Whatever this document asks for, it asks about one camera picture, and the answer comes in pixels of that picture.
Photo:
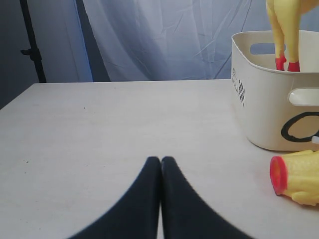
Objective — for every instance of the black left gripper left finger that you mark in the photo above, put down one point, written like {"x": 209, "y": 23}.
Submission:
{"x": 136, "y": 214}

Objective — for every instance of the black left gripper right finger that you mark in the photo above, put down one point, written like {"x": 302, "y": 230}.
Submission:
{"x": 185, "y": 215}

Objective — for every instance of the headless rubber chicken body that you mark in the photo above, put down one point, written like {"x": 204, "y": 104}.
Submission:
{"x": 296, "y": 175}

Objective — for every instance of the rubber chicken head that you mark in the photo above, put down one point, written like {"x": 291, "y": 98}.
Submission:
{"x": 284, "y": 17}

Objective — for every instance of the cream bin marked O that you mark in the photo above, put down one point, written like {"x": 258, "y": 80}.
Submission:
{"x": 277, "y": 110}

